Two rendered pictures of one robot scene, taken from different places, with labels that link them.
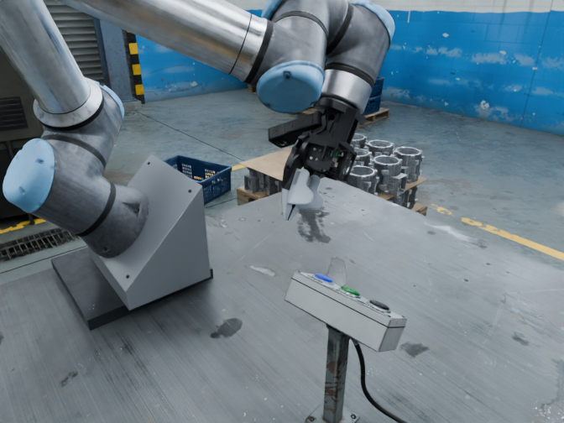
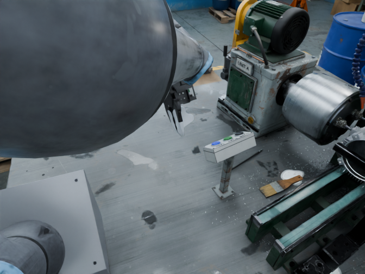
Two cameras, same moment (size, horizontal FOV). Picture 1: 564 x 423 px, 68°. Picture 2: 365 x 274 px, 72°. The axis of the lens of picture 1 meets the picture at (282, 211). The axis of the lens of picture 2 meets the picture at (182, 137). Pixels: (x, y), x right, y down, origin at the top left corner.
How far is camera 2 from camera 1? 0.74 m
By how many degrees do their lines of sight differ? 59
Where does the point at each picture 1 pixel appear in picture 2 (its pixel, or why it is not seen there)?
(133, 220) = (55, 237)
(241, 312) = (139, 209)
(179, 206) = (79, 194)
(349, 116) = not seen: hidden behind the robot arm
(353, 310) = (242, 141)
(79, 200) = (36, 264)
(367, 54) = not seen: hidden behind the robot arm
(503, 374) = (217, 132)
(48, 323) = not seen: outside the picture
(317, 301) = (229, 150)
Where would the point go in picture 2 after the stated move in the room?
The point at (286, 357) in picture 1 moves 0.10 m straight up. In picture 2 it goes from (183, 196) to (183, 180)
